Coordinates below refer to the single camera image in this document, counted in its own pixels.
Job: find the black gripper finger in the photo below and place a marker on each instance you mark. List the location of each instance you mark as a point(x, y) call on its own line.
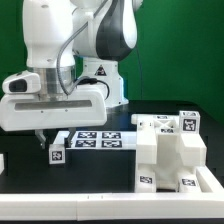
point(68, 139)
point(40, 135)

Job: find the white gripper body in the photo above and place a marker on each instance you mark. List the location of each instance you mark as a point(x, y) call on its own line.
point(84, 107)

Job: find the long white chair back part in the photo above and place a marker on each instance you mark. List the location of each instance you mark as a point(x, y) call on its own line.
point(146, 139)

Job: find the white chair seat part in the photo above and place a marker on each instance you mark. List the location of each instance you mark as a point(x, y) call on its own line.
point(159, 167)

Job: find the small white tagged cube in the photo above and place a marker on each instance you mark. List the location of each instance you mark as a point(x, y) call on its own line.
point(189, 121)

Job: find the white tagged chair part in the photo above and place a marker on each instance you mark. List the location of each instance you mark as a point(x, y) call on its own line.
point(186, 140)

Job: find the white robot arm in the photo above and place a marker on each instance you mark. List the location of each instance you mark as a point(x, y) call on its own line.
point(71, 76)

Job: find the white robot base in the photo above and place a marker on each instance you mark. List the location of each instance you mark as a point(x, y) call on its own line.
point(109, 80)

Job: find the paper sheet with tags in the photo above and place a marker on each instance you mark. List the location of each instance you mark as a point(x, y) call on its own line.
point(104, 140)

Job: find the white part at left edge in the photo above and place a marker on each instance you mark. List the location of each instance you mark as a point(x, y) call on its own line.
point(1, 163)

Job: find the white L-shaped fence frame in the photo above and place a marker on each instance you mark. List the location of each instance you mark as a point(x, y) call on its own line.
point(118, 206)

